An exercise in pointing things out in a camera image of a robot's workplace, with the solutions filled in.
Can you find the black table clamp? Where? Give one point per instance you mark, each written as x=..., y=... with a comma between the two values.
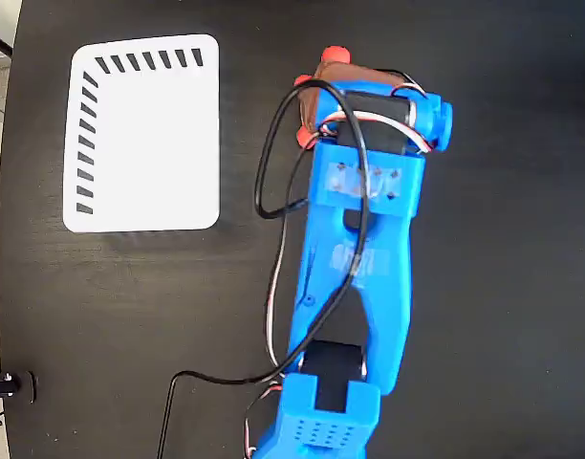
x=13, y=385

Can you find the red turtle toy gold shell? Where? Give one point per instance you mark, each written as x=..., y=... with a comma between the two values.
x=335, y=53

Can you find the white tray with black stripes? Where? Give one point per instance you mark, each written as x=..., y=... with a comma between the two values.
x=154, y=143

